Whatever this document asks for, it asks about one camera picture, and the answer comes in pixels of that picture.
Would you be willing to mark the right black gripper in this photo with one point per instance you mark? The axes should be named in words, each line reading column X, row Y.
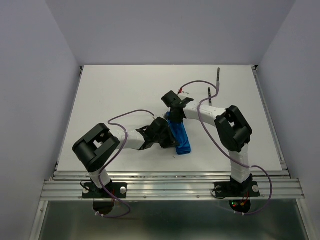
column 173, row 118

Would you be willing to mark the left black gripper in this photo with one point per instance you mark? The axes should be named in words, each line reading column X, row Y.
column 170, row 142

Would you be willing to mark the blue cloth napkin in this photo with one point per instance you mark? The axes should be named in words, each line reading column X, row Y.
column 179, row 132

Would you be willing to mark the steel fork black handle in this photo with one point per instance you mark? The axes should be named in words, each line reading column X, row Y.
column 209, row 96

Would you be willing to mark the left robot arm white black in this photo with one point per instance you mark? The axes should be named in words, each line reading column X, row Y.
column 100, row 144

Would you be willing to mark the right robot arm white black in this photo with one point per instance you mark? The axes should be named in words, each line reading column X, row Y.
column 233, row 130

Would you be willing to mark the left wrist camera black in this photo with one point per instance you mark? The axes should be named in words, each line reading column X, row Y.
column 158, row 125

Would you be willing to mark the steel knife black handle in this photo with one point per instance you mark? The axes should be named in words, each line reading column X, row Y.
column 218, row 80

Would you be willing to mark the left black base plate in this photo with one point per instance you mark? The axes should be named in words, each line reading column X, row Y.
column 91, row 191

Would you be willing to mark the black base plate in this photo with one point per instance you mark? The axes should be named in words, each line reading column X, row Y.
column 227, row 189
column 91, row 191

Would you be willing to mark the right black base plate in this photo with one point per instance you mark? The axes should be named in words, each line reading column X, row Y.
column 227, row 189

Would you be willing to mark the aluminium front rail frame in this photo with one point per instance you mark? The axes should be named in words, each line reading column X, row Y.
column 169, row 186

